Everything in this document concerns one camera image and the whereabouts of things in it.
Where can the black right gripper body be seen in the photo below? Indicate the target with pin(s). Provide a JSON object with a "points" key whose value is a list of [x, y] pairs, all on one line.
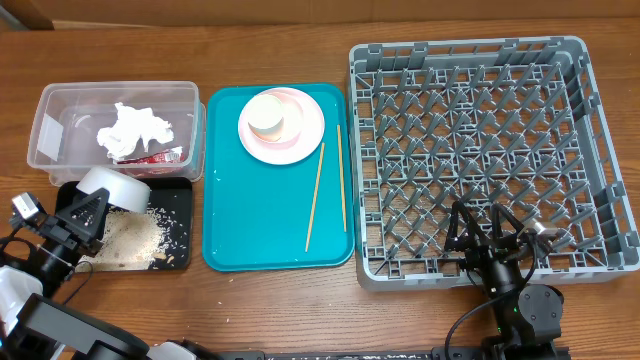
{"points": [[492, 271]]}

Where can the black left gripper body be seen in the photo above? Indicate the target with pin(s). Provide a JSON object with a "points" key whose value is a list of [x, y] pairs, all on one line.
{"points": [[59, 231]]}

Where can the grey bowl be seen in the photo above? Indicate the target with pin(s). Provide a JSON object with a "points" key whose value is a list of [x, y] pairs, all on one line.
{"points": [[125, 192]]}

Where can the rice grains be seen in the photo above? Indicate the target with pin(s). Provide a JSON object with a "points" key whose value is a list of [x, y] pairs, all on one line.
{"points": [[132, 241]]}

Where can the white napkin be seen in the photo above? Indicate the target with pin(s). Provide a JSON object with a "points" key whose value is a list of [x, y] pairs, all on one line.
{"points": [[133, 125]]}

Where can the red snack wrapper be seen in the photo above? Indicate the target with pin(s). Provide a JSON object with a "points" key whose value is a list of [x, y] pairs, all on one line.
{"points": [[172, 155]]}

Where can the wooden chopstick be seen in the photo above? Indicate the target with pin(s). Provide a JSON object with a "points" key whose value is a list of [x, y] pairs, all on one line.
{"points": [[341, 177], [315, 196]]}

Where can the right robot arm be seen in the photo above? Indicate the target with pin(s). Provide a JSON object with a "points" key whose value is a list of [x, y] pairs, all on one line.
{"points": [[527, 315]]}

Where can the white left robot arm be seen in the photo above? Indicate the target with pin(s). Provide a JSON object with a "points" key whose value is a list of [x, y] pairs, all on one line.
{"points": [[33, 325]]}

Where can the clear plastic waste bin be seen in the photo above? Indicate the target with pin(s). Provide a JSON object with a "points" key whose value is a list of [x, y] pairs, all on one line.
{"points": [[69, 115]]}

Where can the grey dishwasher rack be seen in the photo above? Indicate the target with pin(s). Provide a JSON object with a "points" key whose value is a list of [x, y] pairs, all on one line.
{"points": [[515, 121]]}

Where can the black plastic tray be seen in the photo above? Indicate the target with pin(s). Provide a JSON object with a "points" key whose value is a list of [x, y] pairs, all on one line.
{"points": [[173, 197]]}

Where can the teal serving tray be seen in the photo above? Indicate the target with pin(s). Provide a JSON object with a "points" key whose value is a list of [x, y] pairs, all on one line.
{"points": [[256, 215]]}

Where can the pink plate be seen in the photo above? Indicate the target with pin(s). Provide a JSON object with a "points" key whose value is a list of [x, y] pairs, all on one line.
{"points": [[312, 130]]}

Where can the pink bowl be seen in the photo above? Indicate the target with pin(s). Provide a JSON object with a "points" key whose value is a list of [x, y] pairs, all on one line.
{"points": [[292, 116]]}

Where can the cream cup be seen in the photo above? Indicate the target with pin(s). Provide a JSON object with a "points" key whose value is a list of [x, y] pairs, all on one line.
{"points": [[265, 117]]}

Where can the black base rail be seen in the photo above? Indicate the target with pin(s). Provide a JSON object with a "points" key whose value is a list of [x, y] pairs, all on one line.
{"points": [[436, 353]]}

